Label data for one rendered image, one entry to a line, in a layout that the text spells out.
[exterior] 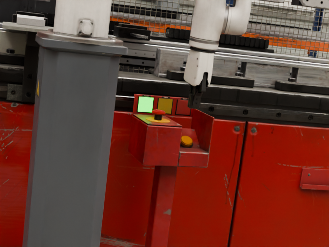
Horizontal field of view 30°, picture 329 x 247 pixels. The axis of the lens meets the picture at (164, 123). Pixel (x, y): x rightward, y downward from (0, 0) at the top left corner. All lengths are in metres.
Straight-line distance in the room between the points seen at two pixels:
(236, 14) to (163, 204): 0.59
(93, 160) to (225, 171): 0.82
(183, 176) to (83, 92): 0.81
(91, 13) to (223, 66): 0.91
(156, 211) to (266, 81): 0.67
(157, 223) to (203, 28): 0.59
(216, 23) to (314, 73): 0.67
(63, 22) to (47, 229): 0.45
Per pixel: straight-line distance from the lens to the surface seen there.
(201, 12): 1.72
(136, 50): 2.32
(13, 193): 1.98
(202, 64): 1.72
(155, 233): 1.86
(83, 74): 1.31
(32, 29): 1.76
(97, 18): 1.33
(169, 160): 1.75
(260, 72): 2.20
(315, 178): 2.23
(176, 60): 2.09
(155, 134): 1.72
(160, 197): 1.83
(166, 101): 1.87
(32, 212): 1.39
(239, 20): 1.73
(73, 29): 1.33
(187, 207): 2.08
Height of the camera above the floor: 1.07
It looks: 10 degrees down
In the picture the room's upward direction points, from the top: 7 degrees clockwise
